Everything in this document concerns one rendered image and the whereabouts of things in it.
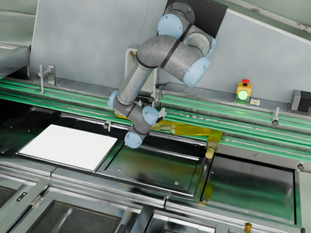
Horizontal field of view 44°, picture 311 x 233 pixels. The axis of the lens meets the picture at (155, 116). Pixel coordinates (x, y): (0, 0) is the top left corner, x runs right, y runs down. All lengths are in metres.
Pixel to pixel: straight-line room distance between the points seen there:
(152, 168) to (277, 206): 0.60
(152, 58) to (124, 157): 0.75
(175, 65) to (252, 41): 0.75
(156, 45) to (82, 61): 1.02
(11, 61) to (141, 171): 0.98
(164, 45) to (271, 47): 0.81
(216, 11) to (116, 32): 0.57
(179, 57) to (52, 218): 0.85
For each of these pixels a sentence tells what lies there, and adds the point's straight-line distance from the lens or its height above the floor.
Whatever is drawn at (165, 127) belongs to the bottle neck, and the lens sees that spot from 1.98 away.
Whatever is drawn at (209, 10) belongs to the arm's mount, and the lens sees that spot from 1.92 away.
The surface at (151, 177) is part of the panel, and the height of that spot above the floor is 1.25.
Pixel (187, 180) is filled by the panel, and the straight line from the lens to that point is 1.85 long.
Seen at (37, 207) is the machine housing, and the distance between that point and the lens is 1.77.
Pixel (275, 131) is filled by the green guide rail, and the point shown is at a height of 0.91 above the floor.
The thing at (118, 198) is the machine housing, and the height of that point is 1.42.
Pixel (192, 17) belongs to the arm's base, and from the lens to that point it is 1.90.
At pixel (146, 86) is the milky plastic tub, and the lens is 2.14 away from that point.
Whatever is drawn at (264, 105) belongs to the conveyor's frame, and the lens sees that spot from 2.02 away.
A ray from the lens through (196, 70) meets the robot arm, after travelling 1.33.
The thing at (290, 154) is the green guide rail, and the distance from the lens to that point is 2.03.
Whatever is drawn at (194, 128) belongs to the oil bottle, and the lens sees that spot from 1.98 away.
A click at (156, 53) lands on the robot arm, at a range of 1.34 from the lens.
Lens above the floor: 2.69
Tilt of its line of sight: 59 degrees down
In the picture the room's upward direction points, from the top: 146 degrees counter-clockwise
